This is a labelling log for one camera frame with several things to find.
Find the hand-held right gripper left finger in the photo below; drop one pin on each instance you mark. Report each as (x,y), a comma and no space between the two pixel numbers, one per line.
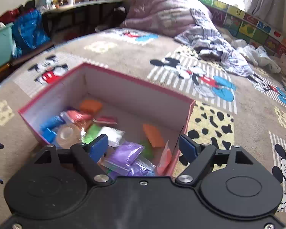
(99,146)

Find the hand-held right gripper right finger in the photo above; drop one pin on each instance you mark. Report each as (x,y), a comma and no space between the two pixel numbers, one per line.
(187,147)

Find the purple clay packet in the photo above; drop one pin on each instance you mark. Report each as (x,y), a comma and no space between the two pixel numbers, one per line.
(140,168)
(126,155)

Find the pink cardboard box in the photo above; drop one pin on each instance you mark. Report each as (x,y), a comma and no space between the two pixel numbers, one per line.
(133,95)

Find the green clay packet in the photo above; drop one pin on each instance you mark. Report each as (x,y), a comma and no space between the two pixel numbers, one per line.
(92,133)
(148,149)

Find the white clay packet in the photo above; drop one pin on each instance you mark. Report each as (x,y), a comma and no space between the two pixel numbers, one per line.
(113,134)

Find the coral clay packet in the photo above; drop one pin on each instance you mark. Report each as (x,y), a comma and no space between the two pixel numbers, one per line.
(164,159)

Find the red clay packet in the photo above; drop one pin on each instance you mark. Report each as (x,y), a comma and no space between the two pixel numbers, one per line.
(106,119)

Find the clear tape roll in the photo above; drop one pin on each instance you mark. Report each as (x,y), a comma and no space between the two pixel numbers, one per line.
(67,134)

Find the orange clay packet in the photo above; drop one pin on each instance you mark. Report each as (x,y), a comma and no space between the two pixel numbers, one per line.
(153,134)
(91,106)

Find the pink clay packet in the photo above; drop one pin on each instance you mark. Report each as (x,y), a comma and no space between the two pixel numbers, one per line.
(75,116)

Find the blue clay packet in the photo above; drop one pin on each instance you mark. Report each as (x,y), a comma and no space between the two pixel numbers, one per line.
(51,123)

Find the printed cartoon blanket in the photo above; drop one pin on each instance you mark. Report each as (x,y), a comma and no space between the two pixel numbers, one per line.
(133,59)

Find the green plastic tub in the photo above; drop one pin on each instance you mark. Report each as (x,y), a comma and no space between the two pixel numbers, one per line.
(0,45)

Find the striped grey cloth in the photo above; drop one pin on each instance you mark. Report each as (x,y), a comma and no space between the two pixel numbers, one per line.
(209,40)

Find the white plastic bag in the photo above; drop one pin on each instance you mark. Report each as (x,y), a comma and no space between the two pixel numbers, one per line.
(259,57)

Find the blue plastic bag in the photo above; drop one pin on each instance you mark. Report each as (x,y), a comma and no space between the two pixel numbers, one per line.
(28,32)

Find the red bag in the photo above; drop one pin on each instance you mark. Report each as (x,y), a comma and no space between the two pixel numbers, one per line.
(9,16)

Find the colourful foam letter mat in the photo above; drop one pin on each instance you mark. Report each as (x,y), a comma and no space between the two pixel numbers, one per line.
(247,27)

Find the black desk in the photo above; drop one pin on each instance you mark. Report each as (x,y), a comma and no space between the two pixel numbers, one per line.
(85,12)

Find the pink quilt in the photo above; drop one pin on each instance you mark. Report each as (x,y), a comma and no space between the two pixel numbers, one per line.
(162,9)

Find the white cup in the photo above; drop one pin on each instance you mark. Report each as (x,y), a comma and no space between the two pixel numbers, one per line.
(70,1)

